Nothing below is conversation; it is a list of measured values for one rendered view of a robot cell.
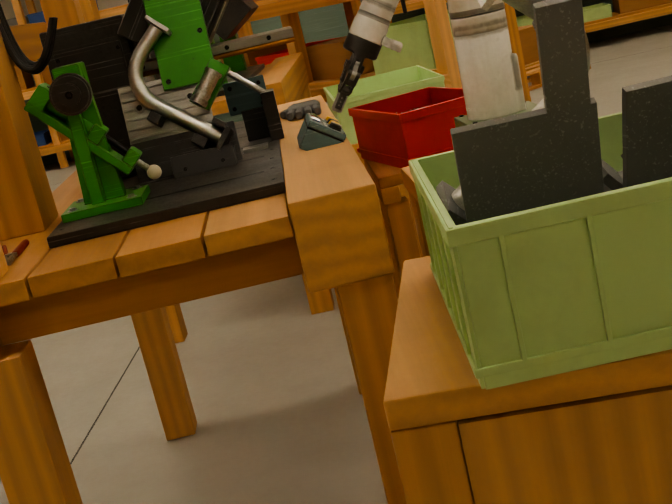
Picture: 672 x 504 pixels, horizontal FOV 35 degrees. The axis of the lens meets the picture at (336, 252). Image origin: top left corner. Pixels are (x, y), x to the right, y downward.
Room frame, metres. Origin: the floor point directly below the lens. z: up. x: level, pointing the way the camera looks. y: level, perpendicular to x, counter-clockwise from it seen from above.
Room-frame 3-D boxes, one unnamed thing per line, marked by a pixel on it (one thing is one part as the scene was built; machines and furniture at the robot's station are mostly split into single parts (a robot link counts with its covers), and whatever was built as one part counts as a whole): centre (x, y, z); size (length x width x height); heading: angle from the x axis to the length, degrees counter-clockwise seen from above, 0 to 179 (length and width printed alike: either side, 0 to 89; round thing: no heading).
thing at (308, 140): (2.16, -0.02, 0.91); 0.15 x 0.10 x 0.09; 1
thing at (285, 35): (2.43, 0.18, 1.11); 0.39 x 0.16 x 0.03; 91
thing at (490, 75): (1.79, -0.32, 1.02); 0.09 x 0.09 x 0.17; 11
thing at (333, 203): (2.35, 0.00, 0.82); 1.50 x 0.14 x 0.15; 1
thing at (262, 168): (2.35, 0.28, 0.89); 1.10 x 0.42 x 0.02; 1
